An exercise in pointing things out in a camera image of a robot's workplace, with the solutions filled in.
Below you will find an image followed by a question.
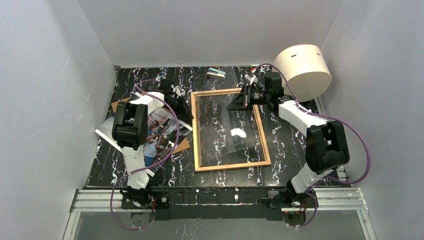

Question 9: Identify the clear plastic cover sheet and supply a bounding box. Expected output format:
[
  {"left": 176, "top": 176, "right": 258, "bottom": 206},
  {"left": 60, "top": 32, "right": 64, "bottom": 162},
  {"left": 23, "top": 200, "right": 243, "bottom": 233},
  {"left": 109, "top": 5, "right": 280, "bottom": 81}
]
[{"left": 195, "top": 67, "right": 266, "bottom": 165}]

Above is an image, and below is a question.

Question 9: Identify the printed street photo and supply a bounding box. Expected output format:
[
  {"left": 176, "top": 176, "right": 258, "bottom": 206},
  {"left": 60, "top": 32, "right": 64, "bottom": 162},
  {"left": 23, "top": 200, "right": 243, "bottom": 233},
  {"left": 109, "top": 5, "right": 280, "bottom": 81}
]
[{"left": 94, "top": 92, "right": 193, "bottom": 177}]

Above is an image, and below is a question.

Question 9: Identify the brown cardboard backing board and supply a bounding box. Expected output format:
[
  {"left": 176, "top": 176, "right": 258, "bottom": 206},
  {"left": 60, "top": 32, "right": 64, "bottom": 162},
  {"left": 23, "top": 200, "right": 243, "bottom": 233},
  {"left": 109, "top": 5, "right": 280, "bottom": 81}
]
[{"left": 110, "top": 95, "right": 190, "bottom": 154}]

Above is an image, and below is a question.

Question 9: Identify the light wooden picture frame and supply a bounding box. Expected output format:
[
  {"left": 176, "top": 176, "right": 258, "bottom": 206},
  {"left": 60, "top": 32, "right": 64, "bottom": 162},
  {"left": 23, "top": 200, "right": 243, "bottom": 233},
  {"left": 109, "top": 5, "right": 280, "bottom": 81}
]
[{"left": 190, "top": 87, "right": 272, "bottom": 173}]

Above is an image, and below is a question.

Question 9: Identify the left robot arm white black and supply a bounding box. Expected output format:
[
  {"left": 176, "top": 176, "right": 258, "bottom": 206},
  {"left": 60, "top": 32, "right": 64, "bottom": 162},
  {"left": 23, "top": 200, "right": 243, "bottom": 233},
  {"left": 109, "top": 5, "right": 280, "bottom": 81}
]
[{"left": 110, "top": 79, "right": 193, "bottom": 210}]

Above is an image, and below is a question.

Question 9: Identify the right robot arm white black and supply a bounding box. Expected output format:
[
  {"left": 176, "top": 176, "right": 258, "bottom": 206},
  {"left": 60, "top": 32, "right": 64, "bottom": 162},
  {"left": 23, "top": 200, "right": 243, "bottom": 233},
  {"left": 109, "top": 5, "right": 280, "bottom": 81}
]
[{"left": 226, "top": 72, "right": 350, "bottom": 209}]

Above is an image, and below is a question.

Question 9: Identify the white cylindrical container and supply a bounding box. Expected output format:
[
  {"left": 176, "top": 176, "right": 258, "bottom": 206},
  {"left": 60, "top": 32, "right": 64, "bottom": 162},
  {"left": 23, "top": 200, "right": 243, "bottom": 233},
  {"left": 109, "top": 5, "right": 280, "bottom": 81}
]
[{"left": 273, "top": 44, "right": 332, "bottom": 103}]

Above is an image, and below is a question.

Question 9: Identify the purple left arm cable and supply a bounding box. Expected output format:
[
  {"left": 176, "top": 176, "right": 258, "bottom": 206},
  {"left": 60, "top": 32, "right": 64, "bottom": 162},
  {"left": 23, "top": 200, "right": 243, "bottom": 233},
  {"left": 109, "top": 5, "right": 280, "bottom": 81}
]
[{"left": 109, "top": 79, "right": 181, "bottom": 232}]

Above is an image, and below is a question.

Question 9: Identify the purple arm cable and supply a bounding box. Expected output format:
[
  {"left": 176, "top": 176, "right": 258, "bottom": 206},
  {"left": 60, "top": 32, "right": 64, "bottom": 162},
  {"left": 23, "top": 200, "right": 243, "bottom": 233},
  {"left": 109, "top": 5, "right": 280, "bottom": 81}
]
[
  {"left": 255, "top": 63, "right": 372, "bottom": 228},
  {"left": 109, "top": 79, "right": 181, "bottom": 232}
]

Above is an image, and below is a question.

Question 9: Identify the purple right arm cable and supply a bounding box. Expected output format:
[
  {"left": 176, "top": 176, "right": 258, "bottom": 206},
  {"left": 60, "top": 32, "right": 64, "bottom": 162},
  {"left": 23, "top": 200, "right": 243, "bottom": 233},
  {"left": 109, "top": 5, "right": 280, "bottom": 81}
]
[{"left": 255, "top": 63, "right": 372, "bottom": 228}]

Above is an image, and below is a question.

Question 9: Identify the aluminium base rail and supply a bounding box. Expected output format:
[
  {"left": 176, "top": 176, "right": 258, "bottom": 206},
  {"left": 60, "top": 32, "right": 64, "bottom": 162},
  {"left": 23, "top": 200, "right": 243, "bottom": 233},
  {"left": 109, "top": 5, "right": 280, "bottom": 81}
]
[{"left": 62, "top": 187, "right": 377, "bottom": 240}]

